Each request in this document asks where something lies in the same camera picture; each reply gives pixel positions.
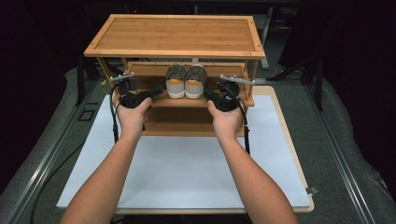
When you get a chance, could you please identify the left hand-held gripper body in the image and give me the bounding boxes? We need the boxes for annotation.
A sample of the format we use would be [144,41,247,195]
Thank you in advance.
[109,72,153,109]

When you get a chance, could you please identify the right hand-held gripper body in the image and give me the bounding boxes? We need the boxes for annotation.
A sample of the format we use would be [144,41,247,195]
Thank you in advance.
[212,74,256,112]

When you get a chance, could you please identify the beige canvas shoe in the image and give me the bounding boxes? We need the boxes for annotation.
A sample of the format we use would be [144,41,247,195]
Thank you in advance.
[184,63,208,100]
[165,63,188,100]

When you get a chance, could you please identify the wooden shoe rack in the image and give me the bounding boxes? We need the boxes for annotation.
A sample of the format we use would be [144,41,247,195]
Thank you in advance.
[83,13,266,138]

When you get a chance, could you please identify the person's left hand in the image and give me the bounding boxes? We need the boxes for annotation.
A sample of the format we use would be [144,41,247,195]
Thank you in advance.
[113,96,153,140]

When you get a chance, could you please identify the person's right hand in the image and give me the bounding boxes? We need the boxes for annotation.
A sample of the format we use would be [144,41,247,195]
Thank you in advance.
[206,100,247,141]

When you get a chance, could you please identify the black metal stand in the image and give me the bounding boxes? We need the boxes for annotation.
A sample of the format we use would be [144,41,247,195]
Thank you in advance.
[270,55,325,110]
[75,56,95,106]

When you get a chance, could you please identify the grey metal stand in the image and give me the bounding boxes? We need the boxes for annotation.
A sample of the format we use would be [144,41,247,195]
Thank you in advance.
[261,7,276,70]

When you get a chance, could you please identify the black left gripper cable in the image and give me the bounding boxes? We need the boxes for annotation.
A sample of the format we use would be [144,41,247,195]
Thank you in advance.
[108,85,121,144]

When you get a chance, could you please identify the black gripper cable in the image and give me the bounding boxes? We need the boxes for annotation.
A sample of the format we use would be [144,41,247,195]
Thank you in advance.
[108,85,121,144]
[226,83,252,157]

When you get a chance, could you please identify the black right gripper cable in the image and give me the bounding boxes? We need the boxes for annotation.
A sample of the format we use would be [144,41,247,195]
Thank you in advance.
[226,83,252,157]

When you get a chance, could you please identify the grey metal rail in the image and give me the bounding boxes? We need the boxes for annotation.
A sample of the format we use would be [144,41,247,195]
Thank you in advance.
[0,79,105,224]
[303,83,378,224]

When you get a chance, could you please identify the black floor cable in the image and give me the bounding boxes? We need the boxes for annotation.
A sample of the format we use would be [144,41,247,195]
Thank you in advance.
[29,141,87,224]

